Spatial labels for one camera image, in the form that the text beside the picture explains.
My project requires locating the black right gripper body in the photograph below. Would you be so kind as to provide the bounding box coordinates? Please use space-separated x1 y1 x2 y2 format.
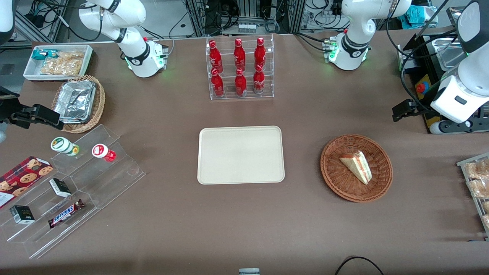
0 86 20 126

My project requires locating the triangular sandwich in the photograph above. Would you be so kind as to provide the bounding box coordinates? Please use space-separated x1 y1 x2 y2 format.
339 150 372 185

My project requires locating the oval brown wicker basket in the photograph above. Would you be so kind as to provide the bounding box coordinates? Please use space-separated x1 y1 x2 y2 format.
51 74 106 134

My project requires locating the round brown wicker basket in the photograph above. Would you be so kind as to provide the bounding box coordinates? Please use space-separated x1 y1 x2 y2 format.
320 134 393 203

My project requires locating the beige plastic tray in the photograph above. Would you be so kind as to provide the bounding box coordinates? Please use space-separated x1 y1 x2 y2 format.
197 126 285 185

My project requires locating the silver foil container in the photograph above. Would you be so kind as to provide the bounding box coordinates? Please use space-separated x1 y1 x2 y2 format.
53 79 97 124

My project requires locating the green-lidded drink cup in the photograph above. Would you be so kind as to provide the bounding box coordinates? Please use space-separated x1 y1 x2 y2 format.
50 136 80 157

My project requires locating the white rectangular snack bin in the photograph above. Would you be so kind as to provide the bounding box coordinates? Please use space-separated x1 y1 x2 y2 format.
23 44 94 82

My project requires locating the clear bag of chips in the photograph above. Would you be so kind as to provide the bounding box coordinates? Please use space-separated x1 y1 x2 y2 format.
40 51 85 76

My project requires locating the teal snack packet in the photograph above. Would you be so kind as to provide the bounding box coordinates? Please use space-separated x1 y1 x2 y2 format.
31 49 58 61

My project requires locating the black food warmer cabinet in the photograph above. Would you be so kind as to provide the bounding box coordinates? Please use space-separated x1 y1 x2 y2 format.
397 6 489 134

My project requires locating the steel warmer pan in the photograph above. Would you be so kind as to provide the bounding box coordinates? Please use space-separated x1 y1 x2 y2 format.
436 37 470 72

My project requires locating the red tartan cookie box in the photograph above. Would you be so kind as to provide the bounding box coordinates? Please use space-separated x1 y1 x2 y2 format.
0 155 54 209

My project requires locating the red-lidded drink cup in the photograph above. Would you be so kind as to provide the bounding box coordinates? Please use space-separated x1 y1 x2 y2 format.
91 143 117 163

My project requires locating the small black box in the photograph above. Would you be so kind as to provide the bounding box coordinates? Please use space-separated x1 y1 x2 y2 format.
49 178 72 198
9 205 36 225

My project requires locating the clear acrylic stepped display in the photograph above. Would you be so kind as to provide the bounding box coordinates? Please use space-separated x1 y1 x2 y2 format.
0 124 147 260

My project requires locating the teal plastic bag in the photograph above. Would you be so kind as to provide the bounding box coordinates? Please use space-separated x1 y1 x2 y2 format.
406 5 438 30

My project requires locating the Snickers chocolate bar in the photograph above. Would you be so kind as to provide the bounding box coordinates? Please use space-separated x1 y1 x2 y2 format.
47 199 86 229

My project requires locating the red cola bottle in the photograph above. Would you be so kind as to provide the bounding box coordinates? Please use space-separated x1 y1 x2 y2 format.
233 38 246 71
254 37 267 71
253 64 266 95
235 68 248 96
209 40 223 73
210 68 225 97

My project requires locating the clear acrylic bottle rack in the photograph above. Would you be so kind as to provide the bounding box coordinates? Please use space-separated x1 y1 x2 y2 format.
206 34 275 100

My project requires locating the aluminium equipment rack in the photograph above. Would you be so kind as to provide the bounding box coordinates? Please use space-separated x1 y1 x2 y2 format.
185 0 307 36

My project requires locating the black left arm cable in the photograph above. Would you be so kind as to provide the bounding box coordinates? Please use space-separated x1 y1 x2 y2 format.
386 0 459 112

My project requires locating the grey wire bread tray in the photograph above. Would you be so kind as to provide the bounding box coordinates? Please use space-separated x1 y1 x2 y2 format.
456 152 489 238

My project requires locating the black table cable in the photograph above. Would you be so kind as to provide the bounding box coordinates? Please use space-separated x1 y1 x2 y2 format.
335 256 384 275

